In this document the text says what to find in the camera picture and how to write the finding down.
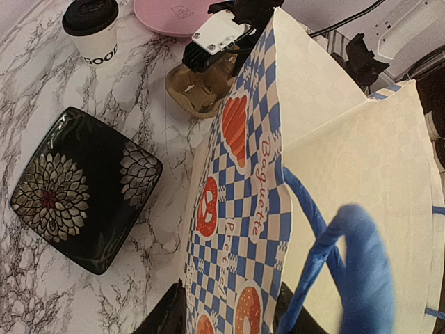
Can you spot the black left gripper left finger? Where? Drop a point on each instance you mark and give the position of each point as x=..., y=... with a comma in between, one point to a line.
x=169, y=314

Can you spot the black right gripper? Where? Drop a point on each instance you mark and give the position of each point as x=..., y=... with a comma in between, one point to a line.
x=255, y=13

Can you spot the brown cardboard cup carrier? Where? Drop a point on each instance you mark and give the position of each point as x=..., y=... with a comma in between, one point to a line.
x=201, y=94

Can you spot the blue checkered paper bag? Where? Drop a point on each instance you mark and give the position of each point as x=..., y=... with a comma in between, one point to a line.
x=294, y=142

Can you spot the white paper coffee cup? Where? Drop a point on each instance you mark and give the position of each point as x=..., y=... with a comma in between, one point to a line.
x=99, y=49

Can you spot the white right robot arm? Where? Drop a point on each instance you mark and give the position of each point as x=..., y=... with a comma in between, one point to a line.
x=369, y=53

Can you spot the pink round plate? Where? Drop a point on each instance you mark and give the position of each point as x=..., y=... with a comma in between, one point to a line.
x=174, y=18

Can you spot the black floral square plate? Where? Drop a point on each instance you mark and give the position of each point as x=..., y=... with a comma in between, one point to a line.
x=84, y=188

